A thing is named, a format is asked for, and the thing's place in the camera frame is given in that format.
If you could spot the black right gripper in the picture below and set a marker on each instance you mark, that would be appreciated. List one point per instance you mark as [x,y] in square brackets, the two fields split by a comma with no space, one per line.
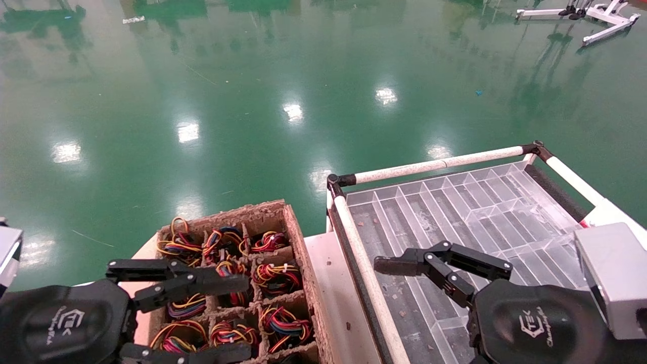
[530,323]

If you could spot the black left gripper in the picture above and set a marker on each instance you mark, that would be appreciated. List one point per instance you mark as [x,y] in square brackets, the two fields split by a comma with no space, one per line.
[60,323]

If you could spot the black edge strip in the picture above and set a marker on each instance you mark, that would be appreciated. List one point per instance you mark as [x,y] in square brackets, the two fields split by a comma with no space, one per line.
[354,268]

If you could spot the clear plastic compartment tray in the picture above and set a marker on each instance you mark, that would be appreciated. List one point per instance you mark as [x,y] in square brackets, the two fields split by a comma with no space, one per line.
[485,212]

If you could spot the long white rack pipe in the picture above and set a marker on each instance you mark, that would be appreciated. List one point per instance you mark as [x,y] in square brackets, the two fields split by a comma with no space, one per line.
[429,166]

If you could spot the black pipe corner connector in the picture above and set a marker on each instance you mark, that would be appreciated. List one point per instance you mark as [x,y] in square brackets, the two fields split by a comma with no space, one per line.
[537,148]
[334,181]

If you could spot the brown cardboard divider box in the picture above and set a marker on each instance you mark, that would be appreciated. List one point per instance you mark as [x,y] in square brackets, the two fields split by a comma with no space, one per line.
[298,237]

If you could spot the black foam strip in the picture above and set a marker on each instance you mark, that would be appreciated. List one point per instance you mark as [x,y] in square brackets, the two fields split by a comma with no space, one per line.
[556,192]

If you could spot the white red-bordered label sign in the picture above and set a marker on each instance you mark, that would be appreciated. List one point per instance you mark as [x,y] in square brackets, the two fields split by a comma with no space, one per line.
[614,212]

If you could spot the white floor scrap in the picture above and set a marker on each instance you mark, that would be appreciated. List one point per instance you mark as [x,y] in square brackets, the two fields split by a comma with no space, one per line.
[134,19]

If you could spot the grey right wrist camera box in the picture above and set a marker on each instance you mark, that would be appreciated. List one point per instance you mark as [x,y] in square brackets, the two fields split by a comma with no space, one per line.
[616,278]

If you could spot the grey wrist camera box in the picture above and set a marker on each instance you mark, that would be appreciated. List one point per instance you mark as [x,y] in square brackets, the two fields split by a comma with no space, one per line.
[7,253]
[616,278]

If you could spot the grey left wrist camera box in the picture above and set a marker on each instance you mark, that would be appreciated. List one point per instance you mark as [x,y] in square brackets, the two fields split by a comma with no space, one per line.
[7,253]

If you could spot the white stand base frame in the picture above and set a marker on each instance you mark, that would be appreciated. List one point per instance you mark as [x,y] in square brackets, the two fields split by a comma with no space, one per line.
[606,15]

